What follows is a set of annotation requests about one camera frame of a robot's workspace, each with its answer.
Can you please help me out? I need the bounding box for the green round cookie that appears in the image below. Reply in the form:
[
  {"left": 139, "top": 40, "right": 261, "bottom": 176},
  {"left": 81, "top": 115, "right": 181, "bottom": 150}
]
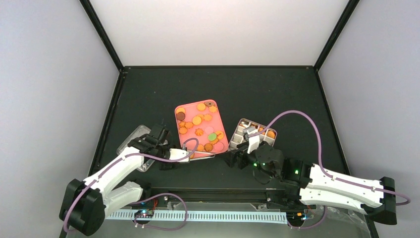
[{"left": 208, "top": 132, "right": 217, "bottom": 141}]

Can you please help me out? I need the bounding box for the orange rosette butter cookie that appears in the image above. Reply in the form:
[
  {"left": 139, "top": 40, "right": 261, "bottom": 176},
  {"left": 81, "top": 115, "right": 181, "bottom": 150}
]
[{"left": 195, "top": 128, "right": 204, "bottom": 136}]

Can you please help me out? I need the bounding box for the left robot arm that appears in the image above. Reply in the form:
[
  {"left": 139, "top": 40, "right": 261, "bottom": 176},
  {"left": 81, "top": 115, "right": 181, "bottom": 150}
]
[{"left": 59, "top": 124, "right": 171, "bottom": 236}]

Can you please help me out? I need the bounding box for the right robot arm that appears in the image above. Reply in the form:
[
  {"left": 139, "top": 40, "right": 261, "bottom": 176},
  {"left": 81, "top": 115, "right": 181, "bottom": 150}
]
[{"left": 221, "top": 142, "right": 397, "bottom": 225}]

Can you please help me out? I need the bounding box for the pink round cookie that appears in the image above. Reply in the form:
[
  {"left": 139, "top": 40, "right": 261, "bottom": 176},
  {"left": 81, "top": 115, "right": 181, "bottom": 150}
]
[
  {"left": 204, "top": 126, "right": 214, "bottom": 134},
  {"left": 213, "top": 142, "right": 224, "bottom": 152}
]

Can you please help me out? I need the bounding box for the red marked dotted cracker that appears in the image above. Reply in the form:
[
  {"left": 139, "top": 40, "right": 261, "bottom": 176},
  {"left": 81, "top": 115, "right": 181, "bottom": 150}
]
[{"left": 215, "top": 130, "right": 224, "bottom": 140}]

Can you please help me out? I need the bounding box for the chocolate chip cookie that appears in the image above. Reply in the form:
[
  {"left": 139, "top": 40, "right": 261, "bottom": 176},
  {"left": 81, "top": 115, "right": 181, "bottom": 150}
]
[{"left": 204, "top": 143, "right": 213, "bottom": 152}]

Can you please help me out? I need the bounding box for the white divided cookie tin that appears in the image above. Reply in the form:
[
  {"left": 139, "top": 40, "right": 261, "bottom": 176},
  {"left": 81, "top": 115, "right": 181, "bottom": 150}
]
[{"left": 228, "top": 119, "right": 277, "bottom": 151}]

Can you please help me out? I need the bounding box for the clear plastic tin lid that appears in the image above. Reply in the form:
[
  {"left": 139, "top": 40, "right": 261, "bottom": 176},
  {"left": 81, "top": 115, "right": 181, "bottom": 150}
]
[{"left": 117, "top": 124, "right": 158, "bottom": 173}]

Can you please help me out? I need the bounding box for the pink cookie tray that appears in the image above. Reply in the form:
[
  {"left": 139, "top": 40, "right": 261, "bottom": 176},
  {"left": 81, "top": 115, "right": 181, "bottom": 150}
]
[{"left": 174, "top": 99, "right": 228, "bottom": 160}]

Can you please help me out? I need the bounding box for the left base circuit board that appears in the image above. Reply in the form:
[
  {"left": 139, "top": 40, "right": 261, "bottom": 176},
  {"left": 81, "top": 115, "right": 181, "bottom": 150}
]
[{"left": 134, "top": 210, "right": 155, "bottom": 220}]

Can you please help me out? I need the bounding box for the base circuit board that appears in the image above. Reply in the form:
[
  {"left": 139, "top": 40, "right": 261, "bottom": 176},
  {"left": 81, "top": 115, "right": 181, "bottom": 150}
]
[
  {"left": 134, "top": 210, "right": 155, "bottom": 220},
  {"left": 286, "top": 212, "right": 314, "bottom": 221}
]

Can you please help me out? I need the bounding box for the dark chocolate round cookie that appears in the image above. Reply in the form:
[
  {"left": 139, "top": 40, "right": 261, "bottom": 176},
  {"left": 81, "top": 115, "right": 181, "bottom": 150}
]
[{"left": 176, "top": 112, "right": 186, "bottom": 121}]

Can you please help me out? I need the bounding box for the orange flower cookie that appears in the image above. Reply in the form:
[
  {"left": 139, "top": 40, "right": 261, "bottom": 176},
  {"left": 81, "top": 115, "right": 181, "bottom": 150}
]
[{"left": 209, "top": 105, "right": 218, "bottom": 113}]

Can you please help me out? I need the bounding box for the large round sandwich cookie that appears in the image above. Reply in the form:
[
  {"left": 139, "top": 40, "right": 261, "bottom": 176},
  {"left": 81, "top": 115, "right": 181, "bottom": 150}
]
[{"left": 192, "top": 116, "right": 203, "bottom": 125}]

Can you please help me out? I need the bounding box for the brown flower jam cookie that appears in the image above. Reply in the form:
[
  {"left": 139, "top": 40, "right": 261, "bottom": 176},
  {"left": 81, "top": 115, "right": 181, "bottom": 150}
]
[{"left": 204, "top": 101, "right": 214, "bottom": 107}]

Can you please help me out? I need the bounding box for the round orange cracker cookie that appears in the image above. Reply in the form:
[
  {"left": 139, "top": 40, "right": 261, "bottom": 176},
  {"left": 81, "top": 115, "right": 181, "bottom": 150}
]
[{"left": 196, "top": 103, "right": 207, "bottom": 111}]

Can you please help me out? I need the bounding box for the right base circuit board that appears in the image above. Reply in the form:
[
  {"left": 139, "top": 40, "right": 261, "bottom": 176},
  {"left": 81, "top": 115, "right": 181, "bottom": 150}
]
[{"left": 286, "top": 212, "right": 314, "bottom": 221}]

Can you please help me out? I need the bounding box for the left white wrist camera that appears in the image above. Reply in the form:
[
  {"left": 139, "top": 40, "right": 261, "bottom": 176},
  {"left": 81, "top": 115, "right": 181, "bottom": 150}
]
[{"left": 169, "top": 148, "right": 190, "bottom": 163}]

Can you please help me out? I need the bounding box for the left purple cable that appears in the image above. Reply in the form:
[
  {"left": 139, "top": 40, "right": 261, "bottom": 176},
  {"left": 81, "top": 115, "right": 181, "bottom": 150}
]
[{"left": 63, "top": 138, "right": 200, "bottom": 234}]

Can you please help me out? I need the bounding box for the purple cable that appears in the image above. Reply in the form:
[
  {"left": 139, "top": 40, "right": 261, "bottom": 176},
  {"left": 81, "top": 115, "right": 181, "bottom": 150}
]
[
  {"left": 248, "top": 110, "right": 412, "bottom": 230},
  {"left": 63, "top": 138, "right": 200, "bottom": 234}
]

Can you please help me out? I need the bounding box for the white slotted cable duct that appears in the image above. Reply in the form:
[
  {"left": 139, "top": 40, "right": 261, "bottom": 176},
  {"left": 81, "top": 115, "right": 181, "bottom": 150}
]
[{"left": 107, "top": 209, "right": 287, "bottom": 224}]

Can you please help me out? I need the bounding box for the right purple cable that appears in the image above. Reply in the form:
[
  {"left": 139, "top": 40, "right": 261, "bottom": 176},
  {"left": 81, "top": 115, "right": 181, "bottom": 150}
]
[{"left": 248, "top": 110, "right": 412, "bottom": 230}]

